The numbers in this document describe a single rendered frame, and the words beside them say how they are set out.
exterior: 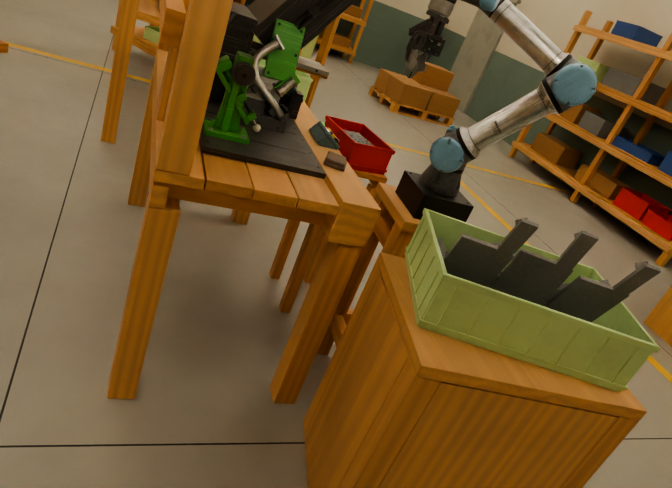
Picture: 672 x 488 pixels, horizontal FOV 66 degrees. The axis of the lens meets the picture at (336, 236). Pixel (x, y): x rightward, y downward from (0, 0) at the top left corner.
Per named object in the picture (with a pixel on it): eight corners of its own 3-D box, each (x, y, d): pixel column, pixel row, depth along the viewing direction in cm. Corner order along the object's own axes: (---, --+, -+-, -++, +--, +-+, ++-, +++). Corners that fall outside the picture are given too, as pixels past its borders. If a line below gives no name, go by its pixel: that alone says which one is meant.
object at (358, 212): (281, 104, 295) (289, 79, 288) (365, 248, 174) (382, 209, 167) (257, 98, 289) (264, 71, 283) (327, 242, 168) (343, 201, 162)
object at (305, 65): (317, 69, 230) (319, 62, 229) (326, 79, 217) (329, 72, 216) (230, 42, 214) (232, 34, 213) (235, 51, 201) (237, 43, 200)
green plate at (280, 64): (286, 83, 207) (299, 29, 203) (292, 84, 200) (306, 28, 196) (258, 75, 203) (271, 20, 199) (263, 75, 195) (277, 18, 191)
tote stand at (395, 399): (457, 445, 218) (555, 297, 184) (506, 576, 173) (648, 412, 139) (302, 420, 200) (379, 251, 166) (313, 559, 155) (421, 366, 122)
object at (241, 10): (227, 85, 233) (248, 7, 218) (235, 106, 208) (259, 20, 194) (186, 73, 225) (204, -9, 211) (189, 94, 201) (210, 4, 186)
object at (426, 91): (424, 109, 900) (443, 67, 868) (450, 127, 841) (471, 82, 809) (367, 94, 837) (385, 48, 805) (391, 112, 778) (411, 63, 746)
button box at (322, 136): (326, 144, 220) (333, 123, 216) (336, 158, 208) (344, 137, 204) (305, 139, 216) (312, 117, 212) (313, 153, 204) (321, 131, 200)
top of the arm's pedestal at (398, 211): (441, 207, 219) (446, 198, 218) (475, 247, 193) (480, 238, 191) (374, 190, 208) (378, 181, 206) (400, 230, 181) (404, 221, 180)
